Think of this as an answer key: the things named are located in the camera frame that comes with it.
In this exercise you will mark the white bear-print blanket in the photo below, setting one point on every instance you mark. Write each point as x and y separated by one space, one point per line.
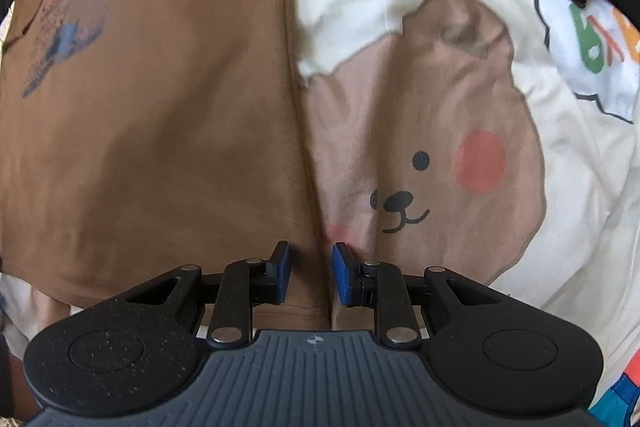
575 157

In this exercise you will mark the brown printed t-shirt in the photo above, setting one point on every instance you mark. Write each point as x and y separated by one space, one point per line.
150 132

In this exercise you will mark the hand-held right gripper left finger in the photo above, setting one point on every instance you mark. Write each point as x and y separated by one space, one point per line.
282 272

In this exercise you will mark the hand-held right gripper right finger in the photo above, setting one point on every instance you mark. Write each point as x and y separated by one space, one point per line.
342 272

